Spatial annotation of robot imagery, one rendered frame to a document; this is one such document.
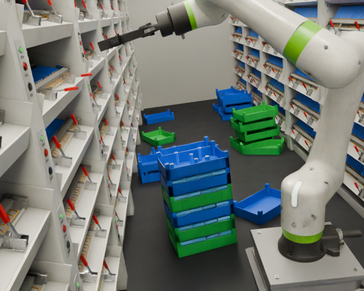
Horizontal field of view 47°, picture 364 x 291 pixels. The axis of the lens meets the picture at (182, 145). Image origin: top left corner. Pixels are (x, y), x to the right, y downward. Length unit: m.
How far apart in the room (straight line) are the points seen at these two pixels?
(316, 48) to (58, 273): 0.82
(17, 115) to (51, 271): 0.37
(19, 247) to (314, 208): 0.81
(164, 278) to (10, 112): 1.24
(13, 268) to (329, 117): 0.95
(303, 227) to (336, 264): 0.16
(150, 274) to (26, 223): 1.14
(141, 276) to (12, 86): 1.28
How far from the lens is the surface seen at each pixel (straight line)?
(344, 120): 1.32
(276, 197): 2.53
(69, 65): 1.58
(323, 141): 1.35
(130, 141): 3.09
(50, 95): 1.16
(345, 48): 1.11
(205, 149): 2.09
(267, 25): 1.14
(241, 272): 1.92
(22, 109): 0.90
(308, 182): 1.26
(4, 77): 0.91
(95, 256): 1.49
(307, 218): 1.28
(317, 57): 1.09
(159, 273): 1.98
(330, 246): 1.38
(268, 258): 1.36
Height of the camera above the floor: 1.12
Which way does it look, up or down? 18 degrees down
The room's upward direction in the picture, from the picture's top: 8 degrees counter-clockwise
